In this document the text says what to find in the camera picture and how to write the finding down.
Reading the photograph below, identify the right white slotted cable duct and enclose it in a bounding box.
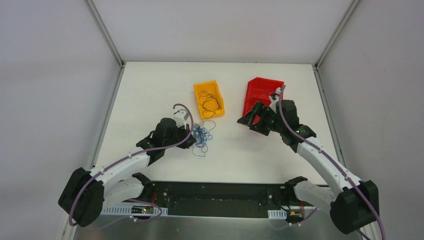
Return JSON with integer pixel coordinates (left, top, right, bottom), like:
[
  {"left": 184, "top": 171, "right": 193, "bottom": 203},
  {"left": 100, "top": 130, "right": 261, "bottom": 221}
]
[{"left": 267, "top": 209, "right": 287, "bottom": 220}]

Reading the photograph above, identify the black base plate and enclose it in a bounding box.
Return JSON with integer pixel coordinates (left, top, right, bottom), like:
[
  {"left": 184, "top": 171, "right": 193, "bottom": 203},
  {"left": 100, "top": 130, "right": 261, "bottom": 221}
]
[{"left": 136, "top": 181, "right": 309, "bottom": 222}]

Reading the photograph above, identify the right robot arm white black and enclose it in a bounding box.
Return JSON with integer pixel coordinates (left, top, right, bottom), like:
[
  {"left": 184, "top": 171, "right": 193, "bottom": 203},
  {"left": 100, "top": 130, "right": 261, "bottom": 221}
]
[{"left": 237, "top": 93, "right": 381, "bottom": 234}]

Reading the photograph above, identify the black striped single wire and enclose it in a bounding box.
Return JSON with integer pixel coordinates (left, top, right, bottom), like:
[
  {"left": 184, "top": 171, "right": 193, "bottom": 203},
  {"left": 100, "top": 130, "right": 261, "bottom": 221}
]
[{"left": 197, "top": 91, "right": 222, "bottom": 119}]

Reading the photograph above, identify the yellow plastic bin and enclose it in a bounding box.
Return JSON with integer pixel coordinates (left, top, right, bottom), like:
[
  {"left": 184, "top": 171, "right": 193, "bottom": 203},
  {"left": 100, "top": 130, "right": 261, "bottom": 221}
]
[{"left": 193, "top": 80, "right": 225, "bottom": 120}]

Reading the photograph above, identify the left white slotted cable duct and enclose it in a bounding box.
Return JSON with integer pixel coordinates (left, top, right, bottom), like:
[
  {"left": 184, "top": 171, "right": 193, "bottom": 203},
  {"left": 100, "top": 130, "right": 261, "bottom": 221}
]
[{"left": 101, "top": 203, "right": 169, "bottom": 217}]

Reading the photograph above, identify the white slotted cable duct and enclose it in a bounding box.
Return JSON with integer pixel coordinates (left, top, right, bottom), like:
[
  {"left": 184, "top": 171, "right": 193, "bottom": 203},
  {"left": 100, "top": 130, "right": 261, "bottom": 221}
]
[
  {"left": 101, "top": 203, "right": 169, "bottom": 217},
  {"left": 267, "top": 209, "right": 287, "bottom": 220}
]

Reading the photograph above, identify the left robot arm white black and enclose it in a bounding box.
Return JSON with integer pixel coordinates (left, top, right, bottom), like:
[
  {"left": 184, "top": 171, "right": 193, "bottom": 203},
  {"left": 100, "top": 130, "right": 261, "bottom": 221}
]
[{"left": 58, "top": 104, "right": 196, "bottom": 227}]

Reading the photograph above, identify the blue wire bundle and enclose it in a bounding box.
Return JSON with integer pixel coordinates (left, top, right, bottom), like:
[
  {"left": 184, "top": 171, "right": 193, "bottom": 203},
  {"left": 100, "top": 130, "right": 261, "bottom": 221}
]
[{"left": 191, "top": 119, "right": 217, "bottom": 158}]

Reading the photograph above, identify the purple single wire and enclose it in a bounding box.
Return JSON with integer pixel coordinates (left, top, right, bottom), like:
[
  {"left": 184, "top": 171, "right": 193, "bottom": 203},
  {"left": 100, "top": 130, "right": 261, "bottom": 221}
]
[{"left": 253, "top": 87, "right": 277, "bottom": 99}]

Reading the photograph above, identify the red plastic bin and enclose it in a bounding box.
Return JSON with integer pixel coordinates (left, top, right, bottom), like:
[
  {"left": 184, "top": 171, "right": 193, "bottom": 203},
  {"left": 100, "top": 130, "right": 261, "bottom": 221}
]
[{"left": 241, "top": 77, "right": 285, "bottom": 117}]

